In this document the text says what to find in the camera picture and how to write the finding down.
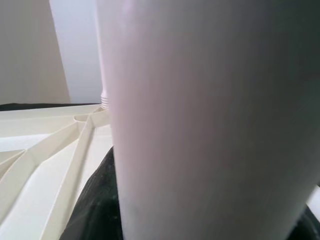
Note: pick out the white plastic table top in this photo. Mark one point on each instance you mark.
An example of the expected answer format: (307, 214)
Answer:
(37, 175)

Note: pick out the white plastic table leg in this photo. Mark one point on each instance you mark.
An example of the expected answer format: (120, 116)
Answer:
(200, 100)
(103, 75)

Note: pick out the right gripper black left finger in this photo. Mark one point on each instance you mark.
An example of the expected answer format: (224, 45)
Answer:
(100, 200)

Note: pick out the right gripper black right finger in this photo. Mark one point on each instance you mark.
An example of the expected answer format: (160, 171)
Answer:
(312, 227)

